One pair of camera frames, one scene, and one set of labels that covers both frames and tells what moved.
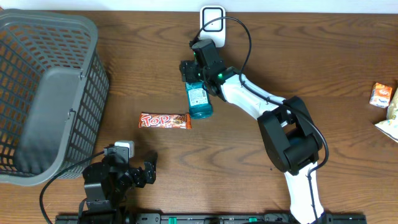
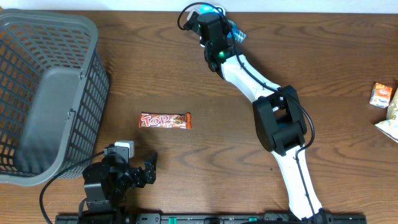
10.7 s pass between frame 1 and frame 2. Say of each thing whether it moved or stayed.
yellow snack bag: stayed
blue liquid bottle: moved
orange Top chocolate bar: stayed
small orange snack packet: stayed
